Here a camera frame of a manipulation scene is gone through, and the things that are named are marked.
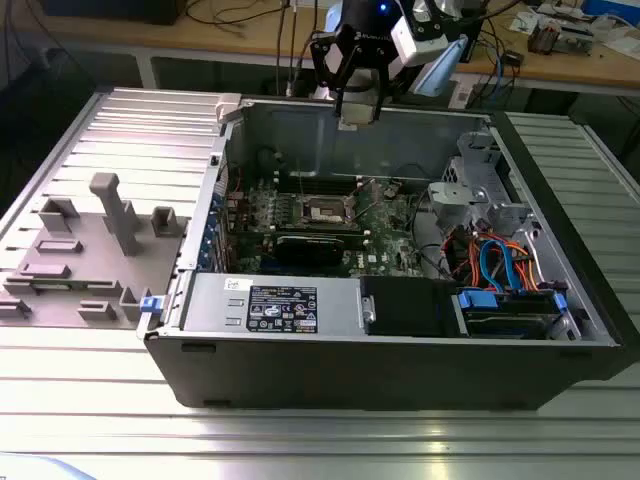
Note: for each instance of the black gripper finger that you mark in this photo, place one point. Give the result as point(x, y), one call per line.
point(327, 65)
point(382, 75)

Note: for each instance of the silver CPU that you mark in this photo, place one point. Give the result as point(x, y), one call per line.
point(357, 110)

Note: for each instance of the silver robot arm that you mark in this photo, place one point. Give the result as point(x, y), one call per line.
point(442, 70)

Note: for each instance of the black RAM slot row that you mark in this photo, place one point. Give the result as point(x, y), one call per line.
point(320, 184)

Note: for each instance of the CPU socket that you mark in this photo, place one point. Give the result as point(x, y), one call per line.
point(320, 212)

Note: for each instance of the blue expansion slot clips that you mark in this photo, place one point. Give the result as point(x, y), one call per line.
point(207, 245)

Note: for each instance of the white barcode label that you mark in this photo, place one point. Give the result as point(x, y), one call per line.
point(464, 92)

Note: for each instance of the grey case latch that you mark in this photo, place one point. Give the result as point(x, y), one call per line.
point(227, 107)

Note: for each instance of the wooden desk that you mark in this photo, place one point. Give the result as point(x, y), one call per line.
point(200, 40)

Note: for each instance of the small black box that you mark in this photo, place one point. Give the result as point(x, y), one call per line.
point(513, 57)

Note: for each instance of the silver metal drive cage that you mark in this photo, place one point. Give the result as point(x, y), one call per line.
point(450, 197)

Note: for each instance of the white papers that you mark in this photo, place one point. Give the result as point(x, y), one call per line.
point(522, 22)

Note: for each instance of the green motherboard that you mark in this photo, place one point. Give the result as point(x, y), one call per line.
point(385, 235)

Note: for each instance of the black heat sink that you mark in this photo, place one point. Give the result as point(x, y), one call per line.
point(542, 40)

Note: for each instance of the black graphics card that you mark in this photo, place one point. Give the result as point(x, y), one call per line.
point(310, 250)

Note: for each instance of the green circuit device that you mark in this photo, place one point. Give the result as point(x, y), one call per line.
point(575, 40)

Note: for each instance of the black monitor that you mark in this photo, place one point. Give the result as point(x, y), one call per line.
point(110, 10)

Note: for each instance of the small white sticker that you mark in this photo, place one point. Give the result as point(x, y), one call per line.
point(232, 284)

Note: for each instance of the blue box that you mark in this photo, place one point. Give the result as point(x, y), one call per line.
point(612, 6)

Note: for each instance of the hard disk in blue carrier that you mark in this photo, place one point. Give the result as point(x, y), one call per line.
point(480, 300)

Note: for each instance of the black power supply label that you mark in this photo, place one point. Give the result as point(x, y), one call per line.
point(282, 310)

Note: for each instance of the silver power supply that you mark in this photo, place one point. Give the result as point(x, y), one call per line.
point(215, 305)

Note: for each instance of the black PC case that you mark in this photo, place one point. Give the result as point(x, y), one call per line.
point(350, 370)

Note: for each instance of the blue case latch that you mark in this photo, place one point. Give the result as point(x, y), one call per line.
point(150, 305)

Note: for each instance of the grey parts rack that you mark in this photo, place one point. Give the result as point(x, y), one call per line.
point(90, 260)

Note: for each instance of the pale blue white object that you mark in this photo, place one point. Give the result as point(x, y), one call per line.
point(30, 470)

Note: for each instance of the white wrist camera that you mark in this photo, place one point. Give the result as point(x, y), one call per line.
point(410, 45)

